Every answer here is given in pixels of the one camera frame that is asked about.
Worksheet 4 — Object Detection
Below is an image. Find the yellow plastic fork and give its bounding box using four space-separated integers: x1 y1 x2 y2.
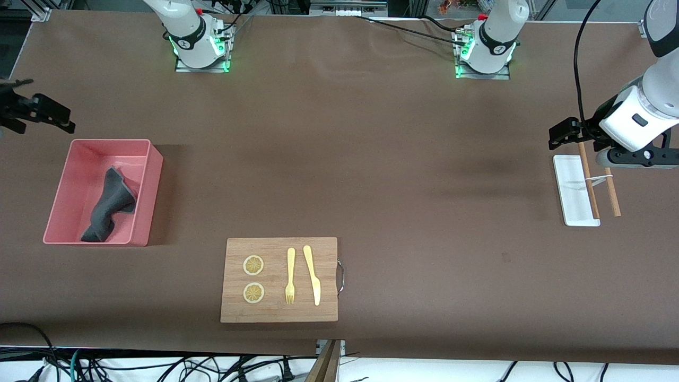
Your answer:
285 248 297 305

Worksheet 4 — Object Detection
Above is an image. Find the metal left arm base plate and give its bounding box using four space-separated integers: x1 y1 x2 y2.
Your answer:
455 27 511 80

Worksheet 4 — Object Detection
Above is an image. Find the thick black floor cable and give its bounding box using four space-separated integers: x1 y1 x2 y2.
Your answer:
0 322 56 382

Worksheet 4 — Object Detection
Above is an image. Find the wooden cutting board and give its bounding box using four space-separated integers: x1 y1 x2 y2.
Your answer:
220 237 346 324

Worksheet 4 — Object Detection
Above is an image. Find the long black table cable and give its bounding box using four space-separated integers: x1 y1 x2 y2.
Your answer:
353 15 468 46

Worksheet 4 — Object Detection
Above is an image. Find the white rectangular rack tray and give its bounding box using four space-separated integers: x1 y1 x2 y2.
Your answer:
553 154 601 227

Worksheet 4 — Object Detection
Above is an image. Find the grey power strip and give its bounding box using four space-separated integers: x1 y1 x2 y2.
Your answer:
310 0 388 16

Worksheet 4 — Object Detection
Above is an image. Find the brown wooden post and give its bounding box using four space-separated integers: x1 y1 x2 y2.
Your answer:
305 340 343 382

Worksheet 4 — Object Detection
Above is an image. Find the yellow plastic knife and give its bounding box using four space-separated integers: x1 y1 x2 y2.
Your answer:
303 245 321 306

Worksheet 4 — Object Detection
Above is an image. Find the pink plastic bin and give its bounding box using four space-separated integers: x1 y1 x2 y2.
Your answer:
43 139 164 247

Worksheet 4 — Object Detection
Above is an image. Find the short black table cable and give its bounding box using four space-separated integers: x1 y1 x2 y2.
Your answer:
422 15 473 34

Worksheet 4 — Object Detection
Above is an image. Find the grey and pink cloth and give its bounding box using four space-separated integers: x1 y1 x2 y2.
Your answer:
80 166 140 243

